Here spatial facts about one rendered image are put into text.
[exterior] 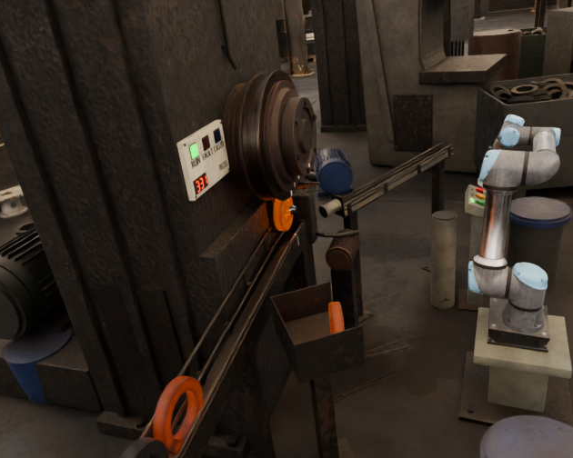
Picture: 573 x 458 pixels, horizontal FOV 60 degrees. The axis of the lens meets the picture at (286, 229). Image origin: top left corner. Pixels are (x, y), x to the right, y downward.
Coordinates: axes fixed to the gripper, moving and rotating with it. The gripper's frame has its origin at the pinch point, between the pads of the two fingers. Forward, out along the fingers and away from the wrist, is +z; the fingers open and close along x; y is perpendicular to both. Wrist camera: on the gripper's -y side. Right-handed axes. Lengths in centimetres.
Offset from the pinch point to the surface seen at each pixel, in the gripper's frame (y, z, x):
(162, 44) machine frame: 111, -49, 104
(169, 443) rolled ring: 69, 27, 159
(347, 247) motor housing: 50, 33, 34
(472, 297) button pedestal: -17, 58, -3
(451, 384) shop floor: -12, 66, 57
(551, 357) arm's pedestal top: -33, 26, 69
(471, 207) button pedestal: 3.5, 8.2, 4.5
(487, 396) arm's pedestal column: -24, 60, 63
